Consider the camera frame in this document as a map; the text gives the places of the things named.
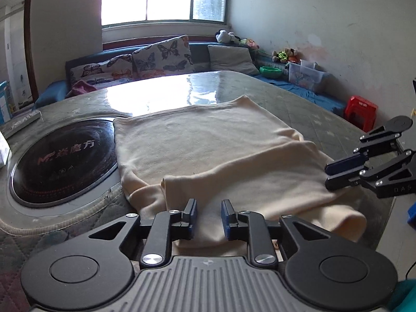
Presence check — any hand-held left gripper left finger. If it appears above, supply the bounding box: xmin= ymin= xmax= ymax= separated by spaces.
xmin=87 ymin=198 xmax=199 ymax=269

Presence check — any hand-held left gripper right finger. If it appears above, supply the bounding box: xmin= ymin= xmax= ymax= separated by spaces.
xmin=221 ymin=199 xmax=329 ymax=269

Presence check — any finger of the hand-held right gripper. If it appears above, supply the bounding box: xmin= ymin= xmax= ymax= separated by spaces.
xmin=325 ymin=149 xmax=416 ymax=199
xmin=324 ymin=129 xmax=404 ymax=175

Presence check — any cream knit garment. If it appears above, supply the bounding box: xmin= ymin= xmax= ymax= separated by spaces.
xmin=113 ymin=94 xmax=368 ymax=257

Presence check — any red plastic stool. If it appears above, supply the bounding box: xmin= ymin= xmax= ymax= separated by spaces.
xmin=343 ymin=95 xmax=379 ymax=133

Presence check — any blue sofa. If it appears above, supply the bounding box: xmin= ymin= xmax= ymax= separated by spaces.
xmin=32 ymin=41 xmax=348 ymax=119

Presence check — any clear plastic storage box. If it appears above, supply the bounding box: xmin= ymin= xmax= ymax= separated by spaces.
xmin=287 ymin=59 xmax=329 ymax=94

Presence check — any green plastic bowl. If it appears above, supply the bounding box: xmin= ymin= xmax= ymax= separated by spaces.
xmin=259 ymin=66 xmax=283 ymax=79

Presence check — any heap of small plush toys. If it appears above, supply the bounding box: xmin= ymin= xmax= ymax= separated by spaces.
xmin=272 ymin=48 xmax=302 ymax=64

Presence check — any teal cloth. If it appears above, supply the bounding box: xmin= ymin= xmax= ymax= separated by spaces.
xmin=388 ymin=279 xmax=416 ymax=312

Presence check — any round black induction cooktop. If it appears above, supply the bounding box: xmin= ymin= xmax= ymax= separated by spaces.
xmin=9 ymin=118 xmax=119 ymax=209

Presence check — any plain grey cushion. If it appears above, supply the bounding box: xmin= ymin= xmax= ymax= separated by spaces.
xmin=207 ymin=44 xmax=259 ymax=76

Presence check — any square butterfly print cushion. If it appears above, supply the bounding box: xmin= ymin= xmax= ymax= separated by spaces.
xmin=131 ymin=35 xmax=194 ymax=79

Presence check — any pink cloth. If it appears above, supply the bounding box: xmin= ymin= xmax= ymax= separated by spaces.
xmin=66 ymin=79 xmax=98 ymax=99

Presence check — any long butterfly print cushion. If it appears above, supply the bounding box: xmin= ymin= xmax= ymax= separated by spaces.
xmin=69 ymin=53 xmax=134 ymax=87

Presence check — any panda plush toy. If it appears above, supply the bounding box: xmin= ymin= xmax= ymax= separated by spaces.
xmin=215 ymin=29 xmax=241 ymax=45

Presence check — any grey remote control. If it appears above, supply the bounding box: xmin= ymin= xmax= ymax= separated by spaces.
xmin=0 ymin=110 xmax=43 ymax=138

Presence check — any pink white tissue pack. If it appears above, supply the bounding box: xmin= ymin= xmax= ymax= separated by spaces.
xmin=0 ymin=133 xmax=12 ymax=167

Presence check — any blue white cabinet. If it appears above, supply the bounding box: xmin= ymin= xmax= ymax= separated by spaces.
xmin=0 ymin=81 xmax=14 ymax=125

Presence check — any brown wooden door frame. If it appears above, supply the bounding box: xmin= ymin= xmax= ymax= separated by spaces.
xmin=22 ymin=0 xmax=40 ymax=102

